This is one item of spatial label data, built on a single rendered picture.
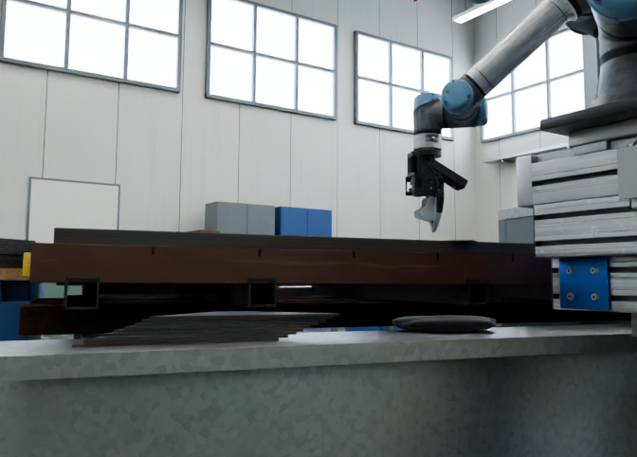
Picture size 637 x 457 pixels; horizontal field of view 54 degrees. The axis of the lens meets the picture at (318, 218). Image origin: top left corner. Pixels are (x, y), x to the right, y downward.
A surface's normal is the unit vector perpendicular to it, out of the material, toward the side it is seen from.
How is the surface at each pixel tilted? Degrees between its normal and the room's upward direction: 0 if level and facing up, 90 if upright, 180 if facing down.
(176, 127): 90
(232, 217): 90
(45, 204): 90
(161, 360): 90
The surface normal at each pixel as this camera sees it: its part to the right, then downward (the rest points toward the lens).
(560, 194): -0.84, -0.06
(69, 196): 0.55, -0.08
